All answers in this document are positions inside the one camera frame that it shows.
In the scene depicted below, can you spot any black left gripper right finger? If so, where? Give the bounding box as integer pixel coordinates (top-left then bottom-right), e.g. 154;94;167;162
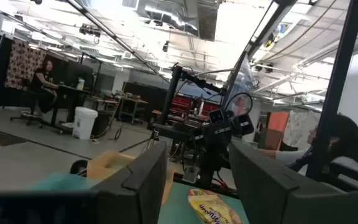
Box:
228;140;354;224

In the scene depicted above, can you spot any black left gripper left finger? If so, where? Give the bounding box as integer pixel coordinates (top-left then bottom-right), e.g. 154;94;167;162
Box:
90;140;169;224

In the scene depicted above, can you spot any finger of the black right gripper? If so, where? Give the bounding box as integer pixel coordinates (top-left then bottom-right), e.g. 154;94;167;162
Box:
193;132;206;147
237;114;255;136

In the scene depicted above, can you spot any yellow chicken ramen packet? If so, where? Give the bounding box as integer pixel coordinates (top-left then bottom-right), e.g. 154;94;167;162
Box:
187;189;244;224

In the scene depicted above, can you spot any red tool shelf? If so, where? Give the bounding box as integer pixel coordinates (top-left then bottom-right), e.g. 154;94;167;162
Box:
171;95;220;122

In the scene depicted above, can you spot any orange cloth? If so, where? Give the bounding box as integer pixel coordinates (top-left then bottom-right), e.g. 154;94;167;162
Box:
265;111;290;150

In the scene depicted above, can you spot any orange plastic bin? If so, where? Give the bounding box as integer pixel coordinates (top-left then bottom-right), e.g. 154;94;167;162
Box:
86;150;175;205

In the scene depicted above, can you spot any clear plastic sheet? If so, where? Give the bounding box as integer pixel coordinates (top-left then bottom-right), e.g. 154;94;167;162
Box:
225;54;255;106

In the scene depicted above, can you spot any black metal stand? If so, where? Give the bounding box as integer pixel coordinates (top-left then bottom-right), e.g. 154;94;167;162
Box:
158;63;228;125

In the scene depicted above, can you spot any white patterned cloth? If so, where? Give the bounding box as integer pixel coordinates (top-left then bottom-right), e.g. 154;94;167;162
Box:
283;110;321;147

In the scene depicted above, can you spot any metal workbench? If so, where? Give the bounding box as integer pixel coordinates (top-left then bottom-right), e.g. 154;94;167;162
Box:
116;93;149;125

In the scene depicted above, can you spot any teal plastic bin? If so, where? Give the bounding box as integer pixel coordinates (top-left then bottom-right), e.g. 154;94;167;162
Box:
29;172;101;191

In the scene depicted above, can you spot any white trash bin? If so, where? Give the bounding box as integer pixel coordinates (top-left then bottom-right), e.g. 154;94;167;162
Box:
71;106;99;141

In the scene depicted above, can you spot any person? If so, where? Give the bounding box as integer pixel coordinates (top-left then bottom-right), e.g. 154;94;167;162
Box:
26;58;58;114
256;113;358;175

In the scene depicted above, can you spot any black overhead light bar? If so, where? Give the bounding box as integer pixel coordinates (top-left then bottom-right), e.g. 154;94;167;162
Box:
246;0;300;58

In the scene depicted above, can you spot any black desk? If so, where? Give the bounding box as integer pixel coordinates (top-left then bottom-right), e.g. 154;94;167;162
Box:
50;83;90;134

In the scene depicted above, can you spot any black office chair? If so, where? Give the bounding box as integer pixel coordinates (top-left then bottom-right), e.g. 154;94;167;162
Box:
9;90;54;128

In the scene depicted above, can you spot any black monitor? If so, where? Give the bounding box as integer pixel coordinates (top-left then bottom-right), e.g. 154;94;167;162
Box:
63;60;94;90

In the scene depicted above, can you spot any floral patterned curtain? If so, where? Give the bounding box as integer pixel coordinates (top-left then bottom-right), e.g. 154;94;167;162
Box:
4;39;47;91

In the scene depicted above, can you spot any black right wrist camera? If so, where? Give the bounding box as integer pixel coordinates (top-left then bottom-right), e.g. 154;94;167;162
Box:
208;108;226;125

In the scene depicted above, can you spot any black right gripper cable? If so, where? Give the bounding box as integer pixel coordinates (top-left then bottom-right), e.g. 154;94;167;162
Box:
224;92;254;118

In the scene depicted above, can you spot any black aluminium rig frame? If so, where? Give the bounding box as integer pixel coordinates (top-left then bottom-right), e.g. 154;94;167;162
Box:
172;0;358;200

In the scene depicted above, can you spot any silver ventilation duct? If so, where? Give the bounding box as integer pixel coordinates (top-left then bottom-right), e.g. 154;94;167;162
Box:
135;0;220;42

